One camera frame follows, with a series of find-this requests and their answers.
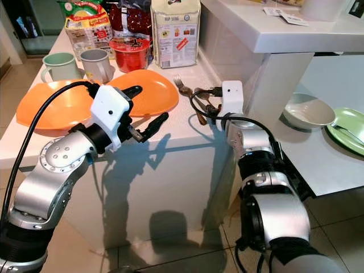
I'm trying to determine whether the green plate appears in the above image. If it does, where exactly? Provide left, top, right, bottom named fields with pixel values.
left=325, top=107, right=364, bottom=157

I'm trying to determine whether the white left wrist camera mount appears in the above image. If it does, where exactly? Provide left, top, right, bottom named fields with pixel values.
left=90, top=85, right=131, bottom=150

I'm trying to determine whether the white round container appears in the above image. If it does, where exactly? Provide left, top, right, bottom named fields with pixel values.
left=300, top=0, right=350, bottom=22

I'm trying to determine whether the grey bowl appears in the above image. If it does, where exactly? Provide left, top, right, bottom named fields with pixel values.
left=283, top=93, right=336, bottom=130

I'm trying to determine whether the cream cracker bag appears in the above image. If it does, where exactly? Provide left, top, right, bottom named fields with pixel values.
left=151, top=0, right=201, bottom=70

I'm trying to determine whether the teal cabinet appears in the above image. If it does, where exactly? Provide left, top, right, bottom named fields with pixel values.
left=23, top=0, right=60, bottom=55

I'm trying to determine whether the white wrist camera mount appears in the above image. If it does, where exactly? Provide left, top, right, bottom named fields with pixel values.
left=90, top=85, right=131, bottom=150
left=222, top=81, right=244, bottom=117

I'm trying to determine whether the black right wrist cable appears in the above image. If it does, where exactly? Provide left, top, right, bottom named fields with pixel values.
left=191, top=85, right=299, bottom=188

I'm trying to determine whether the silver metal fork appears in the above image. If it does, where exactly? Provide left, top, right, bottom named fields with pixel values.
left=172, top=74, right=197, bottom=109

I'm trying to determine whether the orange bowl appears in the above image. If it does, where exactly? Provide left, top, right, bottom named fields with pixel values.
left=16, top=81, right=100, bottom=130

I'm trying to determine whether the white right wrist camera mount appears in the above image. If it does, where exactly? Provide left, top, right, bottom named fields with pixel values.
left=222, top=81, right=244, bottom=117

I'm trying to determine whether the dark red snack bag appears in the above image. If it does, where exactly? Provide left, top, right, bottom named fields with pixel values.
left=109, top=5, right=153, bottom=40

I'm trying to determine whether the orange plate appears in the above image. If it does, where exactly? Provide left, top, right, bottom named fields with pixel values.
left=107, top=69, right=180, bottom=117

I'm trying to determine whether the grey mug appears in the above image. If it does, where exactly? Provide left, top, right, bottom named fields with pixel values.
left=80, top=49, right=115, bottom=84

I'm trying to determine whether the red tub with clear lid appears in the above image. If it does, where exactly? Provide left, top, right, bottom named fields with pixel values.
left=109, top=36, right=151, bottom=73

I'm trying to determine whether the colourful biscuit pack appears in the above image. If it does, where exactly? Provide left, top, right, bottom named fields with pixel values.
left=58, top=0, right=113, bottom=57

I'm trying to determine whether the green mug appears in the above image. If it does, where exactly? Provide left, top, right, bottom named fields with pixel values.
left=40, top=52, right=83, bottom=84

